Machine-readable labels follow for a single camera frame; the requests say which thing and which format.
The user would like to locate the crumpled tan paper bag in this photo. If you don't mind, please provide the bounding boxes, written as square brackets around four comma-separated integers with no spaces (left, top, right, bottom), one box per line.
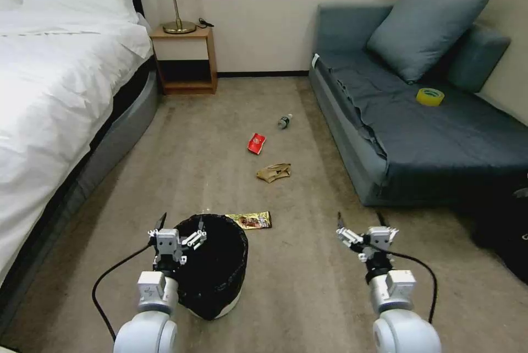
[255,162,293,184]

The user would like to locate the blue-grey sofa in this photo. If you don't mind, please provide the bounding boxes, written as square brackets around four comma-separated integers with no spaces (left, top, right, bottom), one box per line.
[308,3,528,208]

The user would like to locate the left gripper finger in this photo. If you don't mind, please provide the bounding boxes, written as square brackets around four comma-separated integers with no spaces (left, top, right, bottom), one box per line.
[147,212,168,247]
[179,214,208,252]

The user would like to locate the black bag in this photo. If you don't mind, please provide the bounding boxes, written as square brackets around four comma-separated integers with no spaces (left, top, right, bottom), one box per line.
[469,186,528,284]

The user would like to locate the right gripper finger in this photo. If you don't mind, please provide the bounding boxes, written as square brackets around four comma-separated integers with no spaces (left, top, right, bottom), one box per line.
[377,212,400,243]
[335,211,365,249]

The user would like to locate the trash bin with black liner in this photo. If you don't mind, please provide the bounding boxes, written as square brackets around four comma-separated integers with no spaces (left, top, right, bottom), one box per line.
[172,213,250,322]

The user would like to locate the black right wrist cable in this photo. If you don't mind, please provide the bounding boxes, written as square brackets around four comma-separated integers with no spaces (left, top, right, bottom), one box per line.
[387,250,438,324]

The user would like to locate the small blue-grey cushion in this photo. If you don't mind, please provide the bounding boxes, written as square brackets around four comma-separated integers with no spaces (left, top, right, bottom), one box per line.
[445,24,513,93]

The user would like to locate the wooden nightstand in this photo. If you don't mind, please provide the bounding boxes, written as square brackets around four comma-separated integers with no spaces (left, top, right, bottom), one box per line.
[148,24,218,96]

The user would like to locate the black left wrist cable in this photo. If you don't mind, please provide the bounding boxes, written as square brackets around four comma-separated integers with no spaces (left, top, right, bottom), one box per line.
[91,244,160,342]

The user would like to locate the red snack wrapper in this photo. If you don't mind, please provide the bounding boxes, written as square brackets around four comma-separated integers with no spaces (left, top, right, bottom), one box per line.
[246,131,268,156]

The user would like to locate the grey bed base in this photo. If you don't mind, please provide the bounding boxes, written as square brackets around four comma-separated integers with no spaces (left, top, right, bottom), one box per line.
[0,67,160,331]

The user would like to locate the white duvet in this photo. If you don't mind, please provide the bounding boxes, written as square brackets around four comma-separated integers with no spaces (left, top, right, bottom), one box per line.
[0,9,155,284]

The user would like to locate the large blue-grey cushion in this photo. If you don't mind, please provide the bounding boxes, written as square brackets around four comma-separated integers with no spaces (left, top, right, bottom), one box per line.
[366,0,493,85]

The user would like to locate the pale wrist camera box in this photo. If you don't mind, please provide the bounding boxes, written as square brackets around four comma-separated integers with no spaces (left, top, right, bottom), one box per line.
[367,227,393,251]
[156,229,179,256]

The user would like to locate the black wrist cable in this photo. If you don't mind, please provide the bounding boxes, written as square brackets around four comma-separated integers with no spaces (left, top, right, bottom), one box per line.
[387,250,438,324]
[91,244,160,342]

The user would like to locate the yellow tape roll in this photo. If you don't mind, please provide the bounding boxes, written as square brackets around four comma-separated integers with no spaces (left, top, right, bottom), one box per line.
[415,87,446,107]

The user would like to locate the gold brown snack wrapper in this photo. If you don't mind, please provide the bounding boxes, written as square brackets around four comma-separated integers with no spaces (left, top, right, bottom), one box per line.
[224,210,274,231]

